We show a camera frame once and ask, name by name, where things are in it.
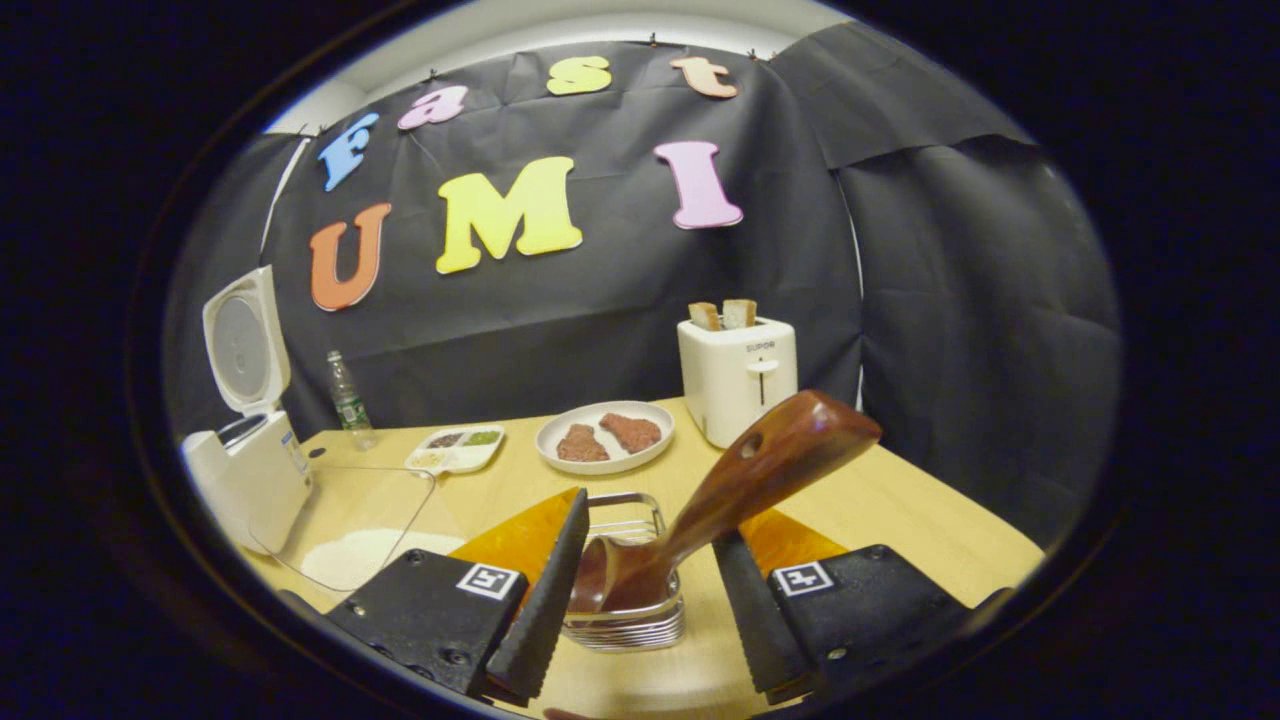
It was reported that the white divided bean tray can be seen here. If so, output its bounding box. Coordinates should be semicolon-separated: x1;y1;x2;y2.
404;425;506;475

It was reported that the white rice cooker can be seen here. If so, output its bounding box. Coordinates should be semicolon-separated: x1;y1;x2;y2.
180;265;317;557

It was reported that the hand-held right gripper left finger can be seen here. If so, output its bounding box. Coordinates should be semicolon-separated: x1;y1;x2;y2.
325;488;591;706

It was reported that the brown meat piece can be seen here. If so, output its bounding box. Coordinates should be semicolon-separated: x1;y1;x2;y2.
599;413;663;454
557;424;611;463

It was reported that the black backdrop cloth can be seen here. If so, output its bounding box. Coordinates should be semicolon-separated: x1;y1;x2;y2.
165;22;1123;553

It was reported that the clear plastic water bottle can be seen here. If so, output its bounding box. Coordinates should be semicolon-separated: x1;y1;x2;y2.
326;350;380;452

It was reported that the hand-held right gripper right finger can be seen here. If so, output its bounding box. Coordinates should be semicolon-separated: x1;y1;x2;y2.
712;508;1011;706

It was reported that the white toaster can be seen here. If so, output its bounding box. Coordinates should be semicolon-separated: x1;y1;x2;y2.
677;316;799;450

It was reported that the brown wooden spoon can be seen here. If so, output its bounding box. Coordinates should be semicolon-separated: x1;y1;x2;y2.
568;390;883;616

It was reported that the white round plate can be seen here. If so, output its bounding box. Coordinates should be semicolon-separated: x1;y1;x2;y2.
535;401;676;476

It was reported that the metal wire chopstick holder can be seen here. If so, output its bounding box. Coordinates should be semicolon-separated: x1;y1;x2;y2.
560;491;687;652

